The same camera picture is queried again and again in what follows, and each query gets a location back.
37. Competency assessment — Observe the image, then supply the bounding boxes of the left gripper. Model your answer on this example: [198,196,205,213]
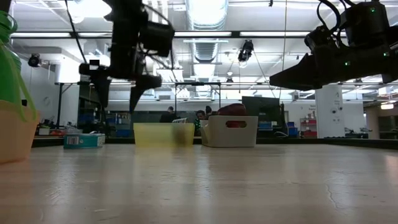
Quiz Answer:
[79,40,163,114]

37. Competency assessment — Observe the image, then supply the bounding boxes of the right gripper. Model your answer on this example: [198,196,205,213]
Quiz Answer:
[269,26,398,91]

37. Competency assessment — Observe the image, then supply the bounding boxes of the dark purple toy grapes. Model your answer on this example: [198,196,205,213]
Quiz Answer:
[216,103,248,117]

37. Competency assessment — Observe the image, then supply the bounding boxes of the green plastic squeeze bottle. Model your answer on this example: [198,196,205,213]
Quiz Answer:
[0,10,37,122]

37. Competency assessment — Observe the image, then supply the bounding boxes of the black monitor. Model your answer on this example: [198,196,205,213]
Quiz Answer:
[241,95,285,123]

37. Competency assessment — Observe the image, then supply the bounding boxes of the red storage drawers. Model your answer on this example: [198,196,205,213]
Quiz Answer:
[300,117,318,138]

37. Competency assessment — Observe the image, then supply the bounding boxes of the blue storage crates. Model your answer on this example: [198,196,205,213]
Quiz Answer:
[257,121,297,138]

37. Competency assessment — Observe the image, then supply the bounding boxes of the translucent yellow plastic bin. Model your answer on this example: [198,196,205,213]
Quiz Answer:
[132,122,196,148]

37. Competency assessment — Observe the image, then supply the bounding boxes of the grey plastic bin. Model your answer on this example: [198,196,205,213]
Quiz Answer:
[200,115,259,148]

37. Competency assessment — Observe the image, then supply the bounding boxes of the translucent orange plastic tray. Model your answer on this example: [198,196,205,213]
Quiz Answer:
[0,99,40,165]

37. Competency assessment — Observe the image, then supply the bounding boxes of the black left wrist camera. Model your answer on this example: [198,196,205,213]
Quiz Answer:
[139,21,175,58]

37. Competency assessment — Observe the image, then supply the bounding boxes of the black overhead camera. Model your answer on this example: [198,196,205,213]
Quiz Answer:
[237,39,255,63]

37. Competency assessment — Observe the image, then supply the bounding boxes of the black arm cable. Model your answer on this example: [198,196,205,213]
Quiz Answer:
[64,0,88,65]

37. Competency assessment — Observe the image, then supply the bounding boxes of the silver ventilation duct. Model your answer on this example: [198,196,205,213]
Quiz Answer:
[185,0,229,98]

